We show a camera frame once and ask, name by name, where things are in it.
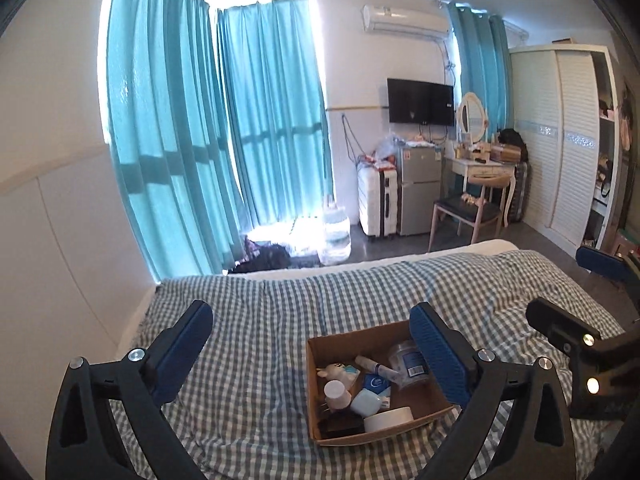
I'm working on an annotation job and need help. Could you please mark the white earbuds charging case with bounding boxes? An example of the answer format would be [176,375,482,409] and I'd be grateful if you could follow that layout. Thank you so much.
[349,389,382,418]

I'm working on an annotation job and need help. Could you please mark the teal window curtains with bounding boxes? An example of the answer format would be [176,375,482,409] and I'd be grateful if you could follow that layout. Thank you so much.
[103,0,333,280]

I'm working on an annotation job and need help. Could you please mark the white dressing table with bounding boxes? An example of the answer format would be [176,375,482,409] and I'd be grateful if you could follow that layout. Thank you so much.
[445,156,516,228]

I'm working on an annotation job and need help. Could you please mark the white air conditioner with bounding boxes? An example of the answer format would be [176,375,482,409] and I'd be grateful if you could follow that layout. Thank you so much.
[361,4,450,39]

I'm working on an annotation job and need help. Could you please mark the white louvered wardrobe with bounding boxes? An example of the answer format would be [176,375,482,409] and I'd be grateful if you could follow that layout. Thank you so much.
[510,44,623,255]

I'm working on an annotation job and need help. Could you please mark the black wall television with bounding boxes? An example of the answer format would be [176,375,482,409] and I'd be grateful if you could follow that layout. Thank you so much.
[387,78,454,127]

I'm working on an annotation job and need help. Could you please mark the clear water jug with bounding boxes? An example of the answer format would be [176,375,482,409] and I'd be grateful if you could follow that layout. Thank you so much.
[318,203,352,266]

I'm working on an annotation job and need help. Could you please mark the silver cream tube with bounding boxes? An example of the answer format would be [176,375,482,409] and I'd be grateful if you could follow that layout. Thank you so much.
[355,356,404,385]

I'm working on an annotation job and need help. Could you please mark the white oval vanity mirror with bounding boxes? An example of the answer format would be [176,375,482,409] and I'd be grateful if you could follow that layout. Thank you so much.
[456,92,489,145]

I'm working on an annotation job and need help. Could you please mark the black bag on table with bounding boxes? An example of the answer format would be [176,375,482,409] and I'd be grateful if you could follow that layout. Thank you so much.
[498,128,528,162]

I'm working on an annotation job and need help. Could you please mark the wooden chair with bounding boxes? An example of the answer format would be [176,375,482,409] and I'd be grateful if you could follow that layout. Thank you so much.
[427,176,514,252]

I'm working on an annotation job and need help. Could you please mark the white plug-in night light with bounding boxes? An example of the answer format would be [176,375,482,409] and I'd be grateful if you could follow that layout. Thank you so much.
[323,379,352,412]

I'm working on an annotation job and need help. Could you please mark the blue floral tissue pack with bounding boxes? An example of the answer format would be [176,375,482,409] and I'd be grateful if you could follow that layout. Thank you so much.
[357,373,392,412]

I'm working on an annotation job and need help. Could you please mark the teal side curtain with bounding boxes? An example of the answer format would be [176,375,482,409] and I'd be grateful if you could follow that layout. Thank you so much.
[447,1,513,138]

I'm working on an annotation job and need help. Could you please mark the gingham checked duvet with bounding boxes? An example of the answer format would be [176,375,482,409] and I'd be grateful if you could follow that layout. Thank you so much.
[134,250,622,479]

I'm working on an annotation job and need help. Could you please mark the brown cardboard box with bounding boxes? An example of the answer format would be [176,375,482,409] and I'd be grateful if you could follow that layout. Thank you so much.
[306,321,452,448]

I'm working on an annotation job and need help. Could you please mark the white suitcase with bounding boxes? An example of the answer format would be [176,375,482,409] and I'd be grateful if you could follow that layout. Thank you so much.
[357,164,398,237]

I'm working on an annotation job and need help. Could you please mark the silver mini fridge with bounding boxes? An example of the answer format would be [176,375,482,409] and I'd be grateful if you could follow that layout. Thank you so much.
[397,143,442,236]

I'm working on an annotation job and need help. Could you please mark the clear cotton swab jar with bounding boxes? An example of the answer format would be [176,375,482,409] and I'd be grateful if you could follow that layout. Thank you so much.
[388,340,430,389]

